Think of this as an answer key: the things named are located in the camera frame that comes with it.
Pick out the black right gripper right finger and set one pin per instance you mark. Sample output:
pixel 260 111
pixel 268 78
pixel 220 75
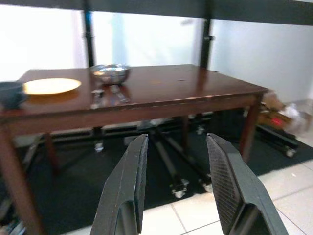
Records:
pixel 242 186

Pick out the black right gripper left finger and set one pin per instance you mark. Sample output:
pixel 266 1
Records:
pixel 119 186

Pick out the black floor mat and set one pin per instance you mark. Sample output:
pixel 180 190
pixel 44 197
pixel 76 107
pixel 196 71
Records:
pixel 73 191

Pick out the black wheeled stand base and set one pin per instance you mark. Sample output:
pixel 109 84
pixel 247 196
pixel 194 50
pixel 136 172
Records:
pixel 171 159
pixel 278 137

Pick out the cardboard box with red label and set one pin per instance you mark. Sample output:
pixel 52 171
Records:
pixel 271 117

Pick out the clear plastic bag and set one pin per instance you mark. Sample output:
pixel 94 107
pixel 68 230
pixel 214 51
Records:
pixel 297 117

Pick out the silver metal fork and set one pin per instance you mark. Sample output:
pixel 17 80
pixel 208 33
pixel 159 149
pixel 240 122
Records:
pixel 97 98
pixel 119 94

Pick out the shiny steel bowl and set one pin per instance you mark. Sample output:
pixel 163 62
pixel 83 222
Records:
pixel 111 73

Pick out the brown wooden table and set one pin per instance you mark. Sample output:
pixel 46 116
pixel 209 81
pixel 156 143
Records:
pixel 171 83

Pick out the yellow plate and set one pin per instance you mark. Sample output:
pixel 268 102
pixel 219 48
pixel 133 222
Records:
pixel 52 85

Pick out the dark blue bowl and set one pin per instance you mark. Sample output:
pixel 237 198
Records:
pixel 11 94

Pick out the black stand pole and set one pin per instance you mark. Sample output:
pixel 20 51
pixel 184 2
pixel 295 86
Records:
pixel 88 36
pixel 206 41

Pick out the black overhead beam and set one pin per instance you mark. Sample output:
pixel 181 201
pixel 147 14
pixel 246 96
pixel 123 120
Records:
pixel 156 6

